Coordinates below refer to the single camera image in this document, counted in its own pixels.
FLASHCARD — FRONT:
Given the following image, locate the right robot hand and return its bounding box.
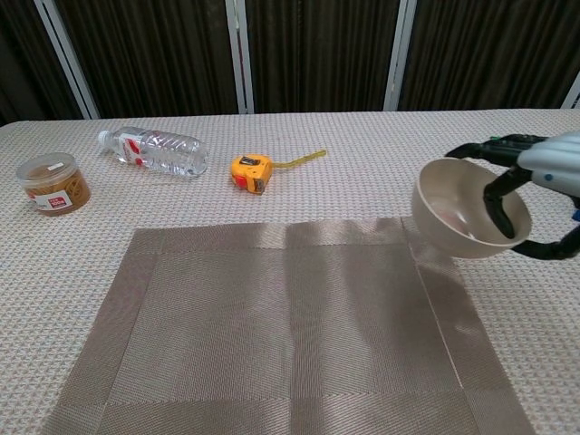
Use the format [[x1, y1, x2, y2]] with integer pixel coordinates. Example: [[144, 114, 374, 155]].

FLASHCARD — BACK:
[[444, 130, 580, 262]]

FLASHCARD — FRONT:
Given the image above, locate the light brown bowl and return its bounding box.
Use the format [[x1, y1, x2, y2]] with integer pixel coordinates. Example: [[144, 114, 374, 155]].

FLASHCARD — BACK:
[[411, 157, 534, 260]]

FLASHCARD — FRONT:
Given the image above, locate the brown woven placemat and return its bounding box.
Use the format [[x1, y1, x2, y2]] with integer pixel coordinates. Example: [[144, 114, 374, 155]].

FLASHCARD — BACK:
[[52, 217, 538, 435]]

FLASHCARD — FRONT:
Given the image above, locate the beige woven tablecloth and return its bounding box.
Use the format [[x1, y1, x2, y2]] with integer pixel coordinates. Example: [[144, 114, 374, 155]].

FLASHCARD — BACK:
[[0, 107, 580, 435]]

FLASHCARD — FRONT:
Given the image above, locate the yellow tape measure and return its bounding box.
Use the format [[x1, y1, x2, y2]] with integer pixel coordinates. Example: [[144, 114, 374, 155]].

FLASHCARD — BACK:
[[230, 148, 328, 196]]

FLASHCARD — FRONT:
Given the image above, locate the clear plastic water bottle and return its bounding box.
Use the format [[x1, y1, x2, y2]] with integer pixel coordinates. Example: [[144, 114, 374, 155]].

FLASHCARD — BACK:
[[97, 126, 208, 178]]

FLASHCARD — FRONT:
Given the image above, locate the clear jar of rubber bands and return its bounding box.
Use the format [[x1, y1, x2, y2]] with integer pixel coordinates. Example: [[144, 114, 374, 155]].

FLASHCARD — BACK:
[[15, 152, 92, 218]]

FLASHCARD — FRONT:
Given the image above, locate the white screen frame post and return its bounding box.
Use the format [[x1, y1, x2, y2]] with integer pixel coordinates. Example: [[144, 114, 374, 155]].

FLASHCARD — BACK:
[[560, 74, 580, 110], [34, 0, 100, 121], [383, 0, 417, 112], [225, 0, 255, 114]]

